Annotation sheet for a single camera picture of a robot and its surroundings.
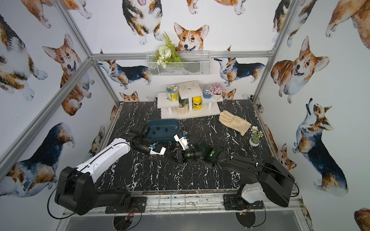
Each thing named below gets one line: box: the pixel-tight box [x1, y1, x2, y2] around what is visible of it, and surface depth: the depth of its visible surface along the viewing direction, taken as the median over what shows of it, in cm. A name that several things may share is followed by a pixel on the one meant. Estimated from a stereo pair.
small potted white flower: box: [249, 125, 264, 147], surface depth 94 cm
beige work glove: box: [218, 110, 252, 137], surface depth 109 cm
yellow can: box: [192, 95, 202, 110], surface depth 112 cm
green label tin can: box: [166, 84, 179, 103], surface depth 99 cm
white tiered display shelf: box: [157, 80, 224, 120], surface depth 111 cm
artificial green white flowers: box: [152, 30, 183, 69], surface depth 82 cm
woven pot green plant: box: [177, 96, 190, 116], surface depth 112 cm
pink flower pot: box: [209, 81, 226, 102], surface depth 97 cm
